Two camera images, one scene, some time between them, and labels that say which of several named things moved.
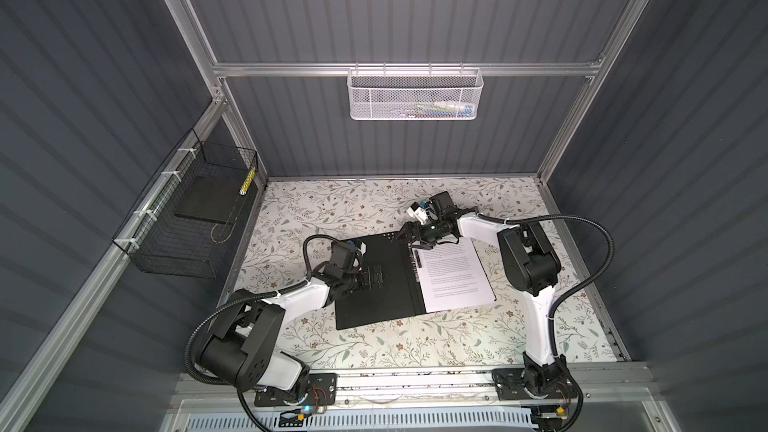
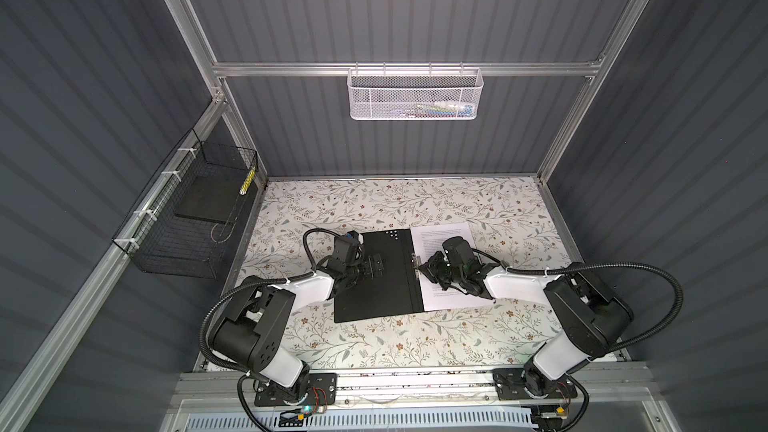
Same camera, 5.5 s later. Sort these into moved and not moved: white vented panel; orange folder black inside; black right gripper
Moved: black right gripper
Not moved: orange folder black inside; white vented panel
